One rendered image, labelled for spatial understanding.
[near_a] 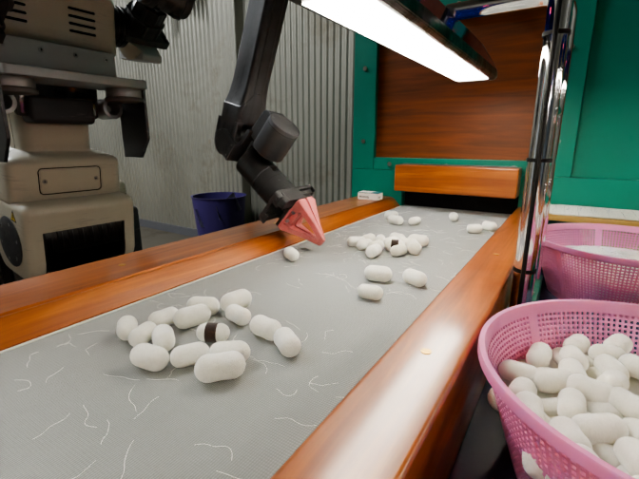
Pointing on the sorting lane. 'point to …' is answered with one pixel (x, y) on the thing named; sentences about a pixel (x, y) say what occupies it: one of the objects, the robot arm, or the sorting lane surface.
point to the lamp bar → (437, 31)
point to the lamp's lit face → (395, 34)
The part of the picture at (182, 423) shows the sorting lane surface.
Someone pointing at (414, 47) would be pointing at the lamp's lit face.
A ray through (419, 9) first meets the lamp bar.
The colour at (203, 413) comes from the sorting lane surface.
